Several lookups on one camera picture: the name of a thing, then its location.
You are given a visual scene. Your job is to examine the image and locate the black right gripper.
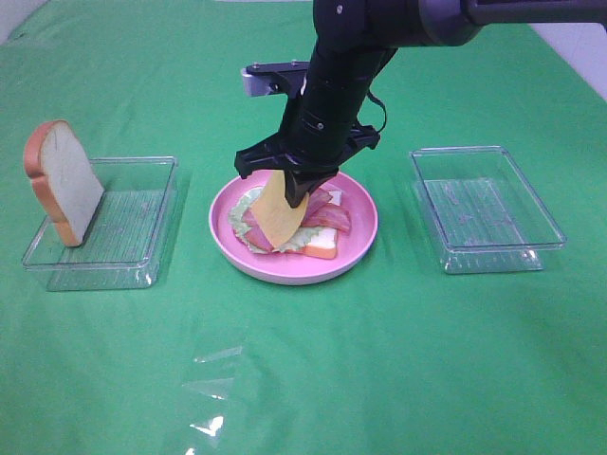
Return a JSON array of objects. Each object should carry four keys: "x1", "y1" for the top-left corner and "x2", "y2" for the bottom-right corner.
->
[{"x1": 234, "y1": 94, "x2": 381, "y2": 209}]

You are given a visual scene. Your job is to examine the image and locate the yellow cheese slice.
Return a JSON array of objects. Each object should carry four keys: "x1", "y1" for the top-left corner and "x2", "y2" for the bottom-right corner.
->
[{"x1": 250, "y1": 171, "x2": 309, "y2": 248}]

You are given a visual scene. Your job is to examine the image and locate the bacon strip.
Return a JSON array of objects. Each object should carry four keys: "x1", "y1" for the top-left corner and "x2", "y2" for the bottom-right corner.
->
[
  {"x1": 239, "y1": 186, "x2": 338, "y2": 255},
  {"x1": 301, "y1": 203, "x2": 351, "y2": 233}
]

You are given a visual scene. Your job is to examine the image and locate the bread slice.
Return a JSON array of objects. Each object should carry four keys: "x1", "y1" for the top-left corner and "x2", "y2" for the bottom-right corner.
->
[
  {"x1": 285, "y1": 190, "x2": 349, "y2": 259},
  {"x1": 24, "y1": 119, "x2": 104, "y2": 247}
]

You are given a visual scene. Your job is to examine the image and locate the green lettuce leaf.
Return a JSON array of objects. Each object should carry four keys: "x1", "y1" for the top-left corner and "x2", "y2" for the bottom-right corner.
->
[{"x1": 228, "y1": 186, "x2": 322, "y2": 254}]

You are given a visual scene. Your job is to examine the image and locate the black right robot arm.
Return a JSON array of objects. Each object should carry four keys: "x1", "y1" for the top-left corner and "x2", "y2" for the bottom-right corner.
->
[{"x1": 234, "y1": 1, "x2": 606, "y2": 208}]

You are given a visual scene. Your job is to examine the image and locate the pink round plate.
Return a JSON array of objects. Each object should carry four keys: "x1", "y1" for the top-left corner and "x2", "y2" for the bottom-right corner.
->
[{"x1": 209, "y1": 170, "x2": 378, "y2": 285}]

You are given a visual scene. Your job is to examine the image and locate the left clear plastic tray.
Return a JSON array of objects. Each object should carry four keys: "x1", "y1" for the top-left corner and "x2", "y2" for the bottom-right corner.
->
[{"x1": 22, "y1": 156, "x2": 179, "y2": 291}]

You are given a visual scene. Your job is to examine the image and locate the clear plastic tray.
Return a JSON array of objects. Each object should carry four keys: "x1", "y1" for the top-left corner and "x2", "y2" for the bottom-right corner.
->
[
  {"x1": 410, "y1": 145, "x2": 567, "y2": 274},
  {"x1": 22, "y1": 156, "x2": 179, "y2": 291}
]

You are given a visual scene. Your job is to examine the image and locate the right clear plastic tray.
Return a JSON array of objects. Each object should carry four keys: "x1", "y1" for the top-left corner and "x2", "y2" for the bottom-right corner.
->
[{"x1": 410, "y1": 145, "x2": 567, "y2": 274}]

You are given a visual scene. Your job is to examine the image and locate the green tablecloth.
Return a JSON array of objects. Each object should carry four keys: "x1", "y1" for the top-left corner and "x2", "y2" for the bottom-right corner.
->
[{"x1": 1, "y1": 1, "x2": 606, "y2": 454}]

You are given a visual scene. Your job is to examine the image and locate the clear tape patch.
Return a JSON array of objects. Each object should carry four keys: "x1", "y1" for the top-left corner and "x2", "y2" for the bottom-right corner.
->
[{"x1": 180, "y1": 325, "x2": 246, "y2": 454}]

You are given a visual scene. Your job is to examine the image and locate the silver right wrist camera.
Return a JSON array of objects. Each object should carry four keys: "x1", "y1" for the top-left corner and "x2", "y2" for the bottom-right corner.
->
[{"x1": 241, "y1": 61, "x2": 309, "y2": 99}]

